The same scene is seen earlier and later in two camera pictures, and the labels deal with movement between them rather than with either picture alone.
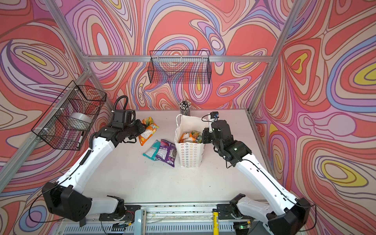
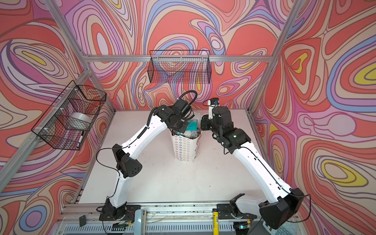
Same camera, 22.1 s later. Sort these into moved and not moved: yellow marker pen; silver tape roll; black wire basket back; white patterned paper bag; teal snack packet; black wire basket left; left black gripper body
Moved: left black gripper body; teal snack packet; white patterned paper bag
Not moved: silver tape roll; black wire basket left; black wire basket back; yellow marker pen
